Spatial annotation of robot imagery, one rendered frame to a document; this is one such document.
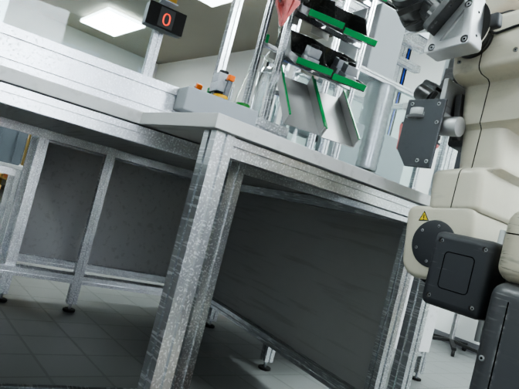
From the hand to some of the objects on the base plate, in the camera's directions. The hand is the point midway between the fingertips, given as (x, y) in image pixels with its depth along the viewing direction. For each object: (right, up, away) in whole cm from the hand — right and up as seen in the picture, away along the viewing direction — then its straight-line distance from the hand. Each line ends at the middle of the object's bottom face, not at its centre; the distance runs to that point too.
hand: (281, 22), depth 144 cm
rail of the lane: (-38, -28, -14) cm, 49 cm away
